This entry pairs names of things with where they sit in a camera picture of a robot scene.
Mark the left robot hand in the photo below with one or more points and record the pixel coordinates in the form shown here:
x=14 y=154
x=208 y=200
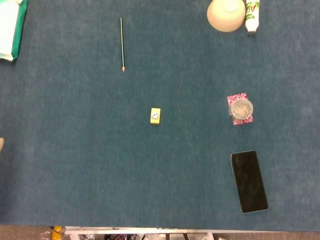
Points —
x=1 y=144

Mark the white die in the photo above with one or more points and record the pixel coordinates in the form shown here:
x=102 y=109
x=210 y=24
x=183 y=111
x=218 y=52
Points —
x=155 y=115

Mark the teal felt table cloth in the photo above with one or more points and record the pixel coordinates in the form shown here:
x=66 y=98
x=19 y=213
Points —
x=100 y=150

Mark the yellow object under table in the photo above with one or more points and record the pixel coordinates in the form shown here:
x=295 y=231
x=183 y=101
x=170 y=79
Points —
x=57 y=232

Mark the green wet wipes pack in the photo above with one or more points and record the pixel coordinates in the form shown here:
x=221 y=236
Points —
x=10 y=25

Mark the green pencil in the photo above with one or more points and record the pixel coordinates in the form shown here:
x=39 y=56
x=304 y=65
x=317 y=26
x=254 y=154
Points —
x=122 y=42

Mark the yellow rectangular block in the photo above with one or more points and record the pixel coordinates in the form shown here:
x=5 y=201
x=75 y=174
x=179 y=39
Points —
x=155 y=110

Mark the red patterned coaster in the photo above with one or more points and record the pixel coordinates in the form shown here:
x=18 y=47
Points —
x=237 y=97

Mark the clear jar of clips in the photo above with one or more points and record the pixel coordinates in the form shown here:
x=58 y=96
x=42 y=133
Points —
x=241 y=109

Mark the black smartphone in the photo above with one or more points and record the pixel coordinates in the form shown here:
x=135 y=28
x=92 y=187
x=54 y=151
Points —
x=248 y=181

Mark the cream upturned bowl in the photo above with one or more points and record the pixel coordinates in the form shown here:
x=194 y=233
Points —
x=226 y=15

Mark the white bottle green label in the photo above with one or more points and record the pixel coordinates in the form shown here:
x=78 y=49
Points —
x=252 y=17

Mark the white metal base frame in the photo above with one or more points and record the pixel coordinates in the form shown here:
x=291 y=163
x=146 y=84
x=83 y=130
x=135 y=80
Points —
x=112 y=229

